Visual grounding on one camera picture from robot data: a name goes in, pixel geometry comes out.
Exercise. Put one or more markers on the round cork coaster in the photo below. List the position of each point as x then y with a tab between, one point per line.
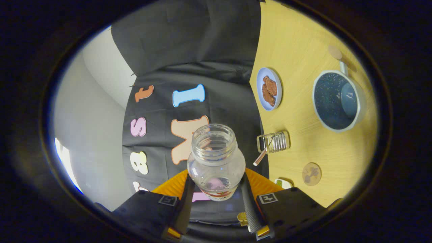
311	174

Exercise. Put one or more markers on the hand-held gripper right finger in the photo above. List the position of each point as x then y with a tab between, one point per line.
251	216

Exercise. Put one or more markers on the brown tube with white cap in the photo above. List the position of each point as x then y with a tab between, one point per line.
260	157

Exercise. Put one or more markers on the white cup with speckled inside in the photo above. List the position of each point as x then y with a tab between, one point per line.
332	101

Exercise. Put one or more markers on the wooden table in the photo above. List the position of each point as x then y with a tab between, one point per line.
297	37

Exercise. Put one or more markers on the clear plastic juice bottle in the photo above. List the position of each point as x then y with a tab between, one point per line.
216	162

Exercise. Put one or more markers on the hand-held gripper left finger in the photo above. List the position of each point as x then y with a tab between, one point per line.
184	211

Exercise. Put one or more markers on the white divided dish with beans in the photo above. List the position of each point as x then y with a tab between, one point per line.
283	184

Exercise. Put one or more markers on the brown meat piece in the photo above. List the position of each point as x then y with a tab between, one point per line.
268	99
271	85

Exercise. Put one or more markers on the small tan round disc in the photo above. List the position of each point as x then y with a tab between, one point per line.
335	52

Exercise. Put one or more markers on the ceiling light panel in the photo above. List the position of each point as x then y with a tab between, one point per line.
65	162

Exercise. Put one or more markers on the black backdrop cloth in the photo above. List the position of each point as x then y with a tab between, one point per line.
189	40

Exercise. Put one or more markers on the light blue plate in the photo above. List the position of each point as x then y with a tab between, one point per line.
261	81

